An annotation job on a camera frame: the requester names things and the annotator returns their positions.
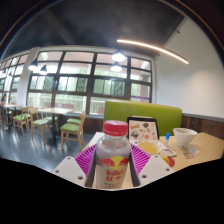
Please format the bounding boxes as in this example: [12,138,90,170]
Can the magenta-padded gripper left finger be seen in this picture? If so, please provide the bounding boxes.
[53,143,98,188]

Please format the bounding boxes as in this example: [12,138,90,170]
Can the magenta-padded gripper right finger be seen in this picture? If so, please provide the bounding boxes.
[128,143,175,187]

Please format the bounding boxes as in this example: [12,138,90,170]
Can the red-capped clear drink bottle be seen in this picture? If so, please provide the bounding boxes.
[94,120,133,190]

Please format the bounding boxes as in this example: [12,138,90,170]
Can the small blue-capped white bottle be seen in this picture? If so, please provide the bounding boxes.
[163,132,171,148]

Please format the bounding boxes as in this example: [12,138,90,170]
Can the black tablet with stickers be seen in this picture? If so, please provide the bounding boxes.
[126,116,160,144]

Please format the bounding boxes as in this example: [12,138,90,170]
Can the wooden chairs with green seats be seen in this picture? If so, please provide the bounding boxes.
[0,106,87,152]

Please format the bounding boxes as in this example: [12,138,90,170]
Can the white bowl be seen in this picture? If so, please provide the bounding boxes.
[172,127,198,148]

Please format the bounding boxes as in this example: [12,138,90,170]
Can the wooden dining table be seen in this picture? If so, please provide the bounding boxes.
[37,107,75,144]
[3,103,23,129]

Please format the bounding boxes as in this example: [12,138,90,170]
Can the green upholstered bench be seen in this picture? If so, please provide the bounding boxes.
[102,99,183,137]

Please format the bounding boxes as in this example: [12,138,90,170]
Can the person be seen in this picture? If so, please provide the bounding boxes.
[0,93,8,131]

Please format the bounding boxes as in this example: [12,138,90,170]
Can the hanging pendant lamps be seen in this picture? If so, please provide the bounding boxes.
[28,49,127,76]

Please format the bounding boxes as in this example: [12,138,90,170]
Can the curved linear ceiling light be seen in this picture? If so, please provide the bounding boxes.
[116,38,190,65]

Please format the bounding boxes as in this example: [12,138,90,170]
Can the cream mug with yellow handle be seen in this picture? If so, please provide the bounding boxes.
[137,141,171,166]

